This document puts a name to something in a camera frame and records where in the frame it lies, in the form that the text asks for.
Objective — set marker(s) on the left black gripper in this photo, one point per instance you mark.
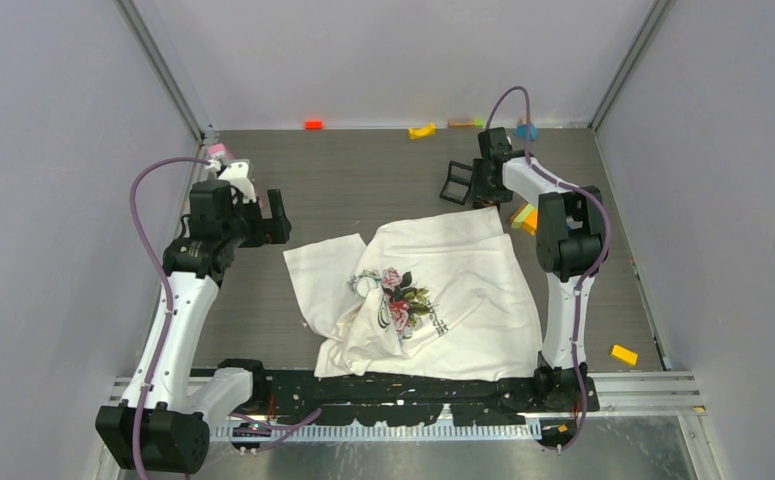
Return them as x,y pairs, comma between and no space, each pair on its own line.
272,230

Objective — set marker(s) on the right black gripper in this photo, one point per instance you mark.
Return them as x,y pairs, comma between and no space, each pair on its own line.
480,160

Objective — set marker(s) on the white floral t-shirt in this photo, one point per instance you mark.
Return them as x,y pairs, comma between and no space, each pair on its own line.
452,302

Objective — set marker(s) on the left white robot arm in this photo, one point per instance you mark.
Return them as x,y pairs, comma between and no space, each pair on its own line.
158,425

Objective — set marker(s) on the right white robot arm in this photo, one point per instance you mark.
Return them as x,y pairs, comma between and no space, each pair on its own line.
571,241

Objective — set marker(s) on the black display case right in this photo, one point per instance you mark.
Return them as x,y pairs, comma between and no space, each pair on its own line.
489,190

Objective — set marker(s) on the black display case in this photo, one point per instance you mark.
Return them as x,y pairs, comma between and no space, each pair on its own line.
489,190
457,186

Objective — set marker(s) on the black display case left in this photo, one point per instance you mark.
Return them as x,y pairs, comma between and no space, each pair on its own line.
457,186

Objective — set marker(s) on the yellow orange block cluster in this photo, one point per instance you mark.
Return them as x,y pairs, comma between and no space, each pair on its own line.
525,218

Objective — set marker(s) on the pink box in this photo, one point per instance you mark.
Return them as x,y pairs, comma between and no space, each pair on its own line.
220,155

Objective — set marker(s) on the tan and green block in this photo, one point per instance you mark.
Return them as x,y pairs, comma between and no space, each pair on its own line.
465,123

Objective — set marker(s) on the light blue roof block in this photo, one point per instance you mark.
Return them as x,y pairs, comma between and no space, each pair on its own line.
526,130

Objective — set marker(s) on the yellow arch block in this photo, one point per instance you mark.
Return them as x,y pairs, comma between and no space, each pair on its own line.
422,132

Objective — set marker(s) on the small red block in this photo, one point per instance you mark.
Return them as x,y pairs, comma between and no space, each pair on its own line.
313,124

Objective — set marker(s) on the yellow block on rail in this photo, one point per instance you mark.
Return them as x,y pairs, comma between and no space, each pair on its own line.
624,355

